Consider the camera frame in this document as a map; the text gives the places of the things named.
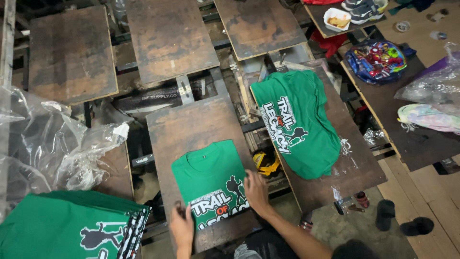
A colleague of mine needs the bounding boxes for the person's left hand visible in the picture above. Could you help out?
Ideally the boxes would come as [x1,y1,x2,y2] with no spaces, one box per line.
[170,201,195,249]

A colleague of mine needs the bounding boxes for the person's right hand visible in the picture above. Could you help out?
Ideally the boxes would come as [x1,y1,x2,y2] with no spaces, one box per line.
[243,170,270,218]

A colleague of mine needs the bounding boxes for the green printed t-shirt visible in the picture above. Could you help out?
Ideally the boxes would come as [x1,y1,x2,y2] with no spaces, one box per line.
[171,140,252,231]

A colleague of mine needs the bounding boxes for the worn wooden press platen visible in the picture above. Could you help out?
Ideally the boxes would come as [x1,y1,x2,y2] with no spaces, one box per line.
[28,5,119,106]
[250,59,388,213]
[125,0,220,85]
[93,142,135,201]
[145,95,264,254]
[214,0,308,61]

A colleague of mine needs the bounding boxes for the person's dark shorts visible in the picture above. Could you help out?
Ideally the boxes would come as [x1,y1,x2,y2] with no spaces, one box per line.
[234,229,300,259]

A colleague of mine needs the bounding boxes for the yellow tape dispenser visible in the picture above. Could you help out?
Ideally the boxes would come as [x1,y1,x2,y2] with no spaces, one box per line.
[252,151,281,177]

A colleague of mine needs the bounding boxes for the tall stack of green shirts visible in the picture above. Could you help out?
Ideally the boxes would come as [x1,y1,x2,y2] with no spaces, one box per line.
[0,190,151,259]

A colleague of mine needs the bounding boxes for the red sandal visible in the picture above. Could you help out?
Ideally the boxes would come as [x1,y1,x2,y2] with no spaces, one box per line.
[354,191,370,209]
[300,212,314,231]

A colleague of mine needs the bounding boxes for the crumpled clear plastic sheet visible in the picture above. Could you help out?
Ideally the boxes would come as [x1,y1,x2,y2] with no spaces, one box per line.
[0,86,130,221]

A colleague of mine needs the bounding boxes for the pile of folded green shirts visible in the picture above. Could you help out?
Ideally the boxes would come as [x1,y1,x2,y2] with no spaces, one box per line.
[250,70,341,180]

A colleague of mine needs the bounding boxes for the black slipper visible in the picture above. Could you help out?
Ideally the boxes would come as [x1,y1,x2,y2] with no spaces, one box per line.
[375,199,396,232]
[400,217,435,237]

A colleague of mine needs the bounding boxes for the red cloth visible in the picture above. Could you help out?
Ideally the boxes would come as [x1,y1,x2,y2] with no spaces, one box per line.
[310,29,348,58]

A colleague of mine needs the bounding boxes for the small dark wooden board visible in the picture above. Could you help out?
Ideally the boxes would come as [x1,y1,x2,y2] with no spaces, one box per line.
[303,0,388,39]

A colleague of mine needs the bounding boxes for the colourful cartoon backpack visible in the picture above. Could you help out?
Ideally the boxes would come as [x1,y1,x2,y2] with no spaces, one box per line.
[345,40,408,85]

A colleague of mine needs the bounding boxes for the white food container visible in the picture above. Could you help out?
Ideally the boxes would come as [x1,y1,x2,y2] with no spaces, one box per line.
[323,7,352,32]

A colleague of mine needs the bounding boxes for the pastel tie-dye cloth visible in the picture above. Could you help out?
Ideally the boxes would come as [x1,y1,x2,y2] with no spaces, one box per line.
[397,103,460,135]

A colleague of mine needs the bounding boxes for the pair of grey sneakers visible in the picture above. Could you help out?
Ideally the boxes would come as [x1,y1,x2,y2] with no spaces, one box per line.
[341,0,389,25]

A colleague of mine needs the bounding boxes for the clear plastic bag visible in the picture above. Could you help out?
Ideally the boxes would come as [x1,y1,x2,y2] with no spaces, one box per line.
[394,42,460,106]

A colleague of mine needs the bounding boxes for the metal screen printing press frame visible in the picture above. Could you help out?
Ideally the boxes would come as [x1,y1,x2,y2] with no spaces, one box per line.
[11,0,363,249]

